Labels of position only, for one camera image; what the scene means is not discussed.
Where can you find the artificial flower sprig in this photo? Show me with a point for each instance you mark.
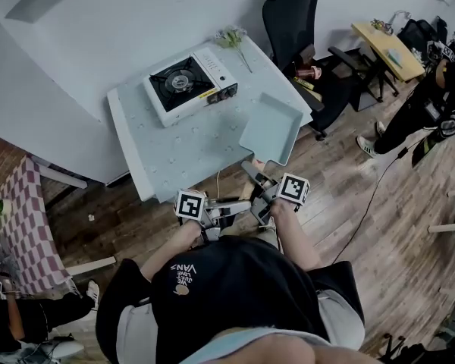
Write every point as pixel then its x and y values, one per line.
pixel 231 38

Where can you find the person's black t-shirt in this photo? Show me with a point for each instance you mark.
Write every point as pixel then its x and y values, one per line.
pixel 242 286

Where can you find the small flower bunch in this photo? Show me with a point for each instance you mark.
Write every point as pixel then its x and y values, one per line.
pixel 381 26

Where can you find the red white checkered cloth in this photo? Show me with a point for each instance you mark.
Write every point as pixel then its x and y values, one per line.
pixel 26 222

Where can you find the yellow flat box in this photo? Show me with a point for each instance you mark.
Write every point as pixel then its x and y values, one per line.
pixel 304 83

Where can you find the light wooden side table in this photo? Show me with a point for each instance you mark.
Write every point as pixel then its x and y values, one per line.
pixel 394 44

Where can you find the pink copper cup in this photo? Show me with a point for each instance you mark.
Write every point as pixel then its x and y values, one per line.
pixel 309 73

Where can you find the white furniture frame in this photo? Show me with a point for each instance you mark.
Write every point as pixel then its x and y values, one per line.
pixel 451 226

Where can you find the white portable gas stove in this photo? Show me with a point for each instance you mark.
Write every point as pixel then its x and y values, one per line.
pixel 208 61

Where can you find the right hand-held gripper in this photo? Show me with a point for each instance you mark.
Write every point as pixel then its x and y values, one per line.
pixel 294 189

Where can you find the person's right forearm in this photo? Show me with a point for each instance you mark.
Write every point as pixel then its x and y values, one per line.
pixel 294 237

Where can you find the table with pale dotted cloth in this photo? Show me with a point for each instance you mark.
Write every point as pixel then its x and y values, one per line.
pixel 197 146

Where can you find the pale green plastic tray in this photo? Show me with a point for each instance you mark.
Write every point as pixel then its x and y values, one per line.
pixel 273 127

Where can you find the teal tissue pack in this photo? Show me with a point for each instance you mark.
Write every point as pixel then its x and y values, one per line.
pixel 394 55

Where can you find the black backpack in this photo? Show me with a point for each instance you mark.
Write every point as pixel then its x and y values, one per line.
pixel 421 32

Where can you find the person's left forearm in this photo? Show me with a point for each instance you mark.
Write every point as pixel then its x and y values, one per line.
pixel 174 248

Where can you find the black office chair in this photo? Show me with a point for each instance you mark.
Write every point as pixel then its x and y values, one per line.
pixel 288 17

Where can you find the small green plant white pot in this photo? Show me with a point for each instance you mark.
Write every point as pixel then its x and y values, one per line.
pixel 0 205

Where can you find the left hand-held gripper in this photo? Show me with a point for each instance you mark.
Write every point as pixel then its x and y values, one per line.
pixel 190 205

